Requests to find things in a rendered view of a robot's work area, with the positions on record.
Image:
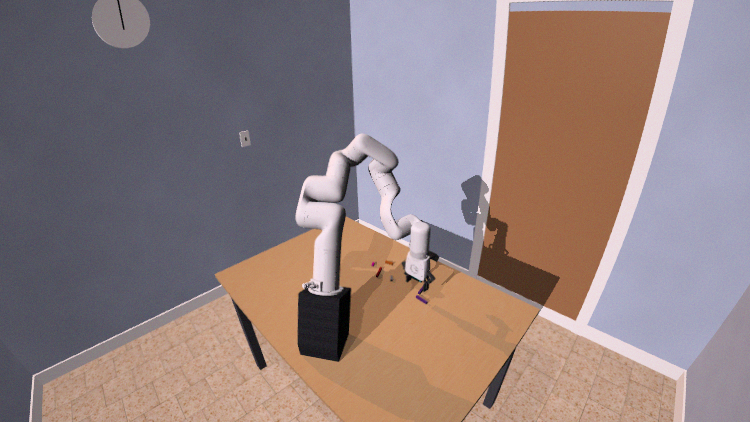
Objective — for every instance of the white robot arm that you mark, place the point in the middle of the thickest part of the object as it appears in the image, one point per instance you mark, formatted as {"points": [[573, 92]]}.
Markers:
{"points": [[313, 211]]}

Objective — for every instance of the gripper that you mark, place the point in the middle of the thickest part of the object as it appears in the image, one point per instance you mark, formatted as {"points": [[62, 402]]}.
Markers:
{"points": [[418, 268]]}

